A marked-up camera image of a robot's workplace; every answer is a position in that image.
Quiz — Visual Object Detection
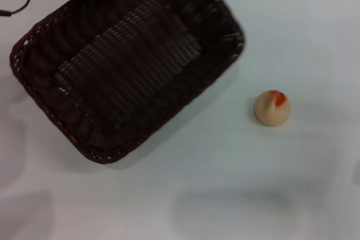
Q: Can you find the dark brown woven basket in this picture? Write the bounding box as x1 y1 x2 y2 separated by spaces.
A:
10 0 245 165

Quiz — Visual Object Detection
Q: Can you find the beige bun with orange top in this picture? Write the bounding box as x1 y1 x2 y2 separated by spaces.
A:
253 89 291 126

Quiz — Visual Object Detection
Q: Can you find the thin black cable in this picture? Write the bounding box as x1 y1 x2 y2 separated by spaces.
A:
0 0 31 17

